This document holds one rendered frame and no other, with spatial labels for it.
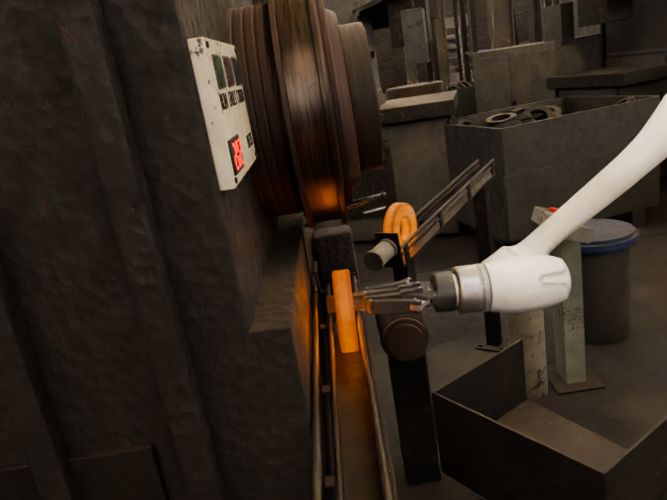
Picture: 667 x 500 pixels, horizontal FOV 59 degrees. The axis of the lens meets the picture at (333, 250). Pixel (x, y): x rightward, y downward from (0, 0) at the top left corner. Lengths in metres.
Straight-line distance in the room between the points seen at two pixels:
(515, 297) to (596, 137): 2.57
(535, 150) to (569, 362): 1.48
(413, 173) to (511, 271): 2.83
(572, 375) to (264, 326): 1.60
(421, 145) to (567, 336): 2.00
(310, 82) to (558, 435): 0.66
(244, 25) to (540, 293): 0.69
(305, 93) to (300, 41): 0.09
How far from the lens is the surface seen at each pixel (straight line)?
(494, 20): 10.08
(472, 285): 1.09
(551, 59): 5.06
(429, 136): 3.85
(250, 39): 1.06
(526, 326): 2.07
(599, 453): 0.98
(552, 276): 1.13
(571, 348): 2.21
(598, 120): 3.62
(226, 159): 0.74
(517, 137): 3.33
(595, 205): 1.27
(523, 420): 1.02
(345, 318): 1.04
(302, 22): 1.03
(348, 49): 1.09
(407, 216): 1.75
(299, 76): 0.98
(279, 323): 0.80
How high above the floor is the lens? 1.18
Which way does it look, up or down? 17 degrees down
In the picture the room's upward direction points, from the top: 10 degrees counter-clockwise
